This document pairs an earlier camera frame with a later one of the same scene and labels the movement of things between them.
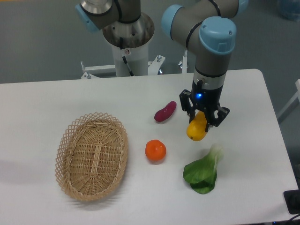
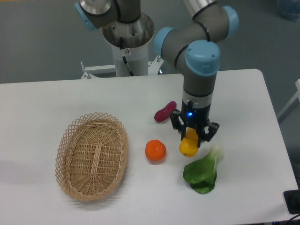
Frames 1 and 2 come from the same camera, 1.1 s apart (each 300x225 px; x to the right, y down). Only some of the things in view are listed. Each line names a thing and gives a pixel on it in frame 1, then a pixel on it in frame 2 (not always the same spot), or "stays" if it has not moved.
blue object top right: (290, 9) stays
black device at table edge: (292, 199) stays
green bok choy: (201, 174) stays
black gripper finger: (186, 105) to (177, 123)
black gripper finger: (222, 113) to (213, 127)
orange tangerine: (155, 150) stays
